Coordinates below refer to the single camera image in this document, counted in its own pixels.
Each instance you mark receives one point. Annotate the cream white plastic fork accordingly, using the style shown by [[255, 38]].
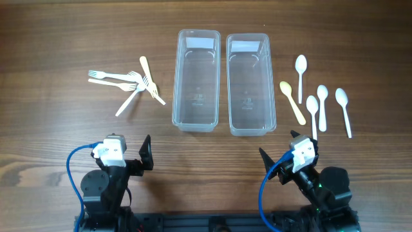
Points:
[[127, 87]]

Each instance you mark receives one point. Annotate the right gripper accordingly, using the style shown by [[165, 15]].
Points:
[[286, 172]]

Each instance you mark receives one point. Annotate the left clear plastic container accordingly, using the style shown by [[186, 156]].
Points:
[[197, 80]]

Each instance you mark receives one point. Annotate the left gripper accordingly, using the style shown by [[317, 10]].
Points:
[[131, 165]]

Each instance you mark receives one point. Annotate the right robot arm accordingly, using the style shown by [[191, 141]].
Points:
[[328, 191]]

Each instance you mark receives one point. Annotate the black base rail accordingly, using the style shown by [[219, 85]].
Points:
[[212, 222]]

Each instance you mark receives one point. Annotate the white fork long diagonal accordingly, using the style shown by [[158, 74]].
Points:
[[139, 88]]

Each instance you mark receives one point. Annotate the white spoon top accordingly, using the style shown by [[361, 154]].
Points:
[[300, 67]]

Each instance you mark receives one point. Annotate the yellow plastic spoon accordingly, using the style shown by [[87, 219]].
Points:
[[286, 89]]

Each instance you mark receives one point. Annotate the white spoon short thick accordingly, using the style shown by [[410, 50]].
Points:
[[322, 94]]

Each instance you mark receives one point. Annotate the right clear plastic container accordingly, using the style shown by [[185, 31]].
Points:
[[250, 81]]

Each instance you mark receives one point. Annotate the clear plastic container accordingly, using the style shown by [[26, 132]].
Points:
[[197, 80], [250, 81]]

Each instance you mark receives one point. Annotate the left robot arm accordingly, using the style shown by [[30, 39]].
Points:
[[102, 190]]

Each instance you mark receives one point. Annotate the yellow plastic fork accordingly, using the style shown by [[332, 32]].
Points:
[[146, 69]]

